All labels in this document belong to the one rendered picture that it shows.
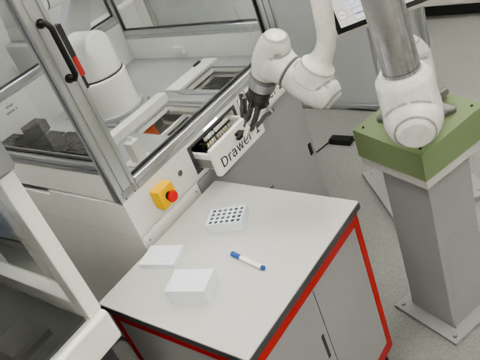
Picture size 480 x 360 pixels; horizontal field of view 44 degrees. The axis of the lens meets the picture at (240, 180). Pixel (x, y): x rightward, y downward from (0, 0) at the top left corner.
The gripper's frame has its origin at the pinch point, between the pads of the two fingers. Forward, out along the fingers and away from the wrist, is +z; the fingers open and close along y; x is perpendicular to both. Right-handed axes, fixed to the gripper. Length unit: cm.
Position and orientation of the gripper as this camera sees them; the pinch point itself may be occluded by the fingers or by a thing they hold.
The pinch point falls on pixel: (248, 128)
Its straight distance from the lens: 202.4
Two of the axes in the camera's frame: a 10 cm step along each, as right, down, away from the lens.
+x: -5.5, 6.1, -5.8
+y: -8.2, -5.4, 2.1
